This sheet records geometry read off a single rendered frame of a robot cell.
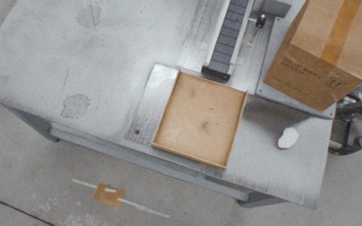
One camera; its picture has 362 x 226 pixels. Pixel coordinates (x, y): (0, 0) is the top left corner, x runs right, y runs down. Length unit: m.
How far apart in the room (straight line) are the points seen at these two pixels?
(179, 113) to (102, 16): 0.50
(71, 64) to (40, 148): 0.93
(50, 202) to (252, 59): 1.38
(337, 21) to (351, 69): 0.16
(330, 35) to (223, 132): 0.46
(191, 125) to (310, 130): 0.43
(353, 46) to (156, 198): 1.31
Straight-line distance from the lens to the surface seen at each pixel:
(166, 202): 1.88
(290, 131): 1.14
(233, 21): 1.26
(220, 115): 1.12
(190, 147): 1.07
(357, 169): 2.26
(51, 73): 1.23
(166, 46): 1.22
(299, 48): 0.97
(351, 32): 1.07
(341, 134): 1.98
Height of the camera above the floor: 1.87
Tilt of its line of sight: 71 degrees down
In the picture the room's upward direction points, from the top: 10 degrees clockwise
